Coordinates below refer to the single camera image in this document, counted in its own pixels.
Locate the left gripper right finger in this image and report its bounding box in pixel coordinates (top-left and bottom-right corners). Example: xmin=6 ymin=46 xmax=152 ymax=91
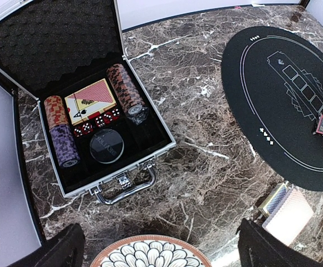
xmin=237 ymin=219 xmax=322 ymax=266

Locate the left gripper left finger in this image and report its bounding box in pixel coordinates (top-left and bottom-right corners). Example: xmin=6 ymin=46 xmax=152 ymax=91
xmin=11 ymin=223 xmax=85 ymax=266

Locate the red-backed card deck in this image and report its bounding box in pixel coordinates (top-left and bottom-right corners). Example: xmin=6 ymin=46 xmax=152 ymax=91
xmin=262 ymin=189 xmax=314 ymax=246

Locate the gold blue card box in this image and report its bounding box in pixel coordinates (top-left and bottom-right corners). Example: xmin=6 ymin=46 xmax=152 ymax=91
xmin=258 ymin=182 xmax=288 ymax=217

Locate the floral ceramic plate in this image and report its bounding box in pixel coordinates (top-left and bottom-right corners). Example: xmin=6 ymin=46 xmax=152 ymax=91
xmin=91 ymin=235 xmax=212 ymax=267

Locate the purple chip roll in case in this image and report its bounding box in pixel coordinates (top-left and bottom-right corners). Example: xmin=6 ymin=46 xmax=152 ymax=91
xmin=50 ymin=124 xmax=80 ymax=168

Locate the clear round dealer puck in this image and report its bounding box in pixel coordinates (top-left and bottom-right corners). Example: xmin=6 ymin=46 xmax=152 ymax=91
xmin=90 ymin=128 xmax=125 ymax=164

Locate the red die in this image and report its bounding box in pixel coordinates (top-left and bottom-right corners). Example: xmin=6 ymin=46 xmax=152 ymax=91
xmin=102 ymin=112 xmax=114 ymax=124
xmin=82 ymin=122 xmax=94 ymax=135
xmin=111 ymin=107 xmax=121 ymax=120
xmin=95 ymin=116 xmax=105 ymax=127
xmin=74 ymin=126 xmax=84 ymax=138

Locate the aluminium poker chip case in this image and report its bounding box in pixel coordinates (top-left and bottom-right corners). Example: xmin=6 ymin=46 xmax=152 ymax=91
xmin=0 ymin=1 xmax=175 ymax=205

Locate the orange chip roll in case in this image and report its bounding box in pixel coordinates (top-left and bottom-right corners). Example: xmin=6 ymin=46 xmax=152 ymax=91
xmin=44 ymin=96 xmax=68 ymax=129

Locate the red card box in case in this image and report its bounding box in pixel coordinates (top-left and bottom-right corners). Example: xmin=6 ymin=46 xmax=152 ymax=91
xmin=65 ymin=78 xmax=116 ymax=125

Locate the brown chip roll in case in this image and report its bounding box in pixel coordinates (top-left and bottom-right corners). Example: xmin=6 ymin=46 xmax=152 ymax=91
xmin=106 ymin=63 xmax=145 ymax=116

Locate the black round poker mat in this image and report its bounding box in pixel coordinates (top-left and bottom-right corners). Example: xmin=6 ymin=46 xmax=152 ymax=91
xmin=221 ymin=26 xmax=323 ymax=191

